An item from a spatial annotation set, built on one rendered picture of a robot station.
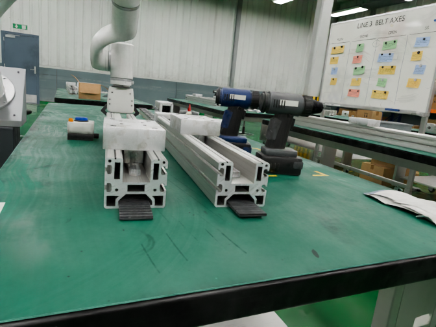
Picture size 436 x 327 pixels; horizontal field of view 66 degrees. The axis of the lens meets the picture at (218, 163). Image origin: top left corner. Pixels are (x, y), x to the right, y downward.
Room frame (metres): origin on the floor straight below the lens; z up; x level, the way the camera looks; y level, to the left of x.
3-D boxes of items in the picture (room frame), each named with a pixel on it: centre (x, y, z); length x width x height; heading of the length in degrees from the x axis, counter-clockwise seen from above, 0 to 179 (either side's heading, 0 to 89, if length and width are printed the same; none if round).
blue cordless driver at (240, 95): (1.11, -0.07, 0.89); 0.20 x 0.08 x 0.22; 92
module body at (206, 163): (0.98, 0.08, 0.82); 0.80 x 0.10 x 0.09; 19
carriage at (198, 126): (0.98, 0.08, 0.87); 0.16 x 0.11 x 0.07; 19
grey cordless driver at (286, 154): (0.94, -0.20, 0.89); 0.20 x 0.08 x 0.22; 98
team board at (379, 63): (3.85, -1.59, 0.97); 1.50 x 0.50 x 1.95; 25
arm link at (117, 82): (1.34, 0.40, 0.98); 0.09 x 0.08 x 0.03; 109
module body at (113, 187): (0.91, 0.26, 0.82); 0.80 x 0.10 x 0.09; 19
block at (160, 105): (2.32, 0.41, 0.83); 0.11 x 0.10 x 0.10; 112
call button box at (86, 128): (1.14, 0.47, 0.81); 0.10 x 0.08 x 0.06; 109
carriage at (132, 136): (0.68, 0.18, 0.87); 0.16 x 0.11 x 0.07; 19
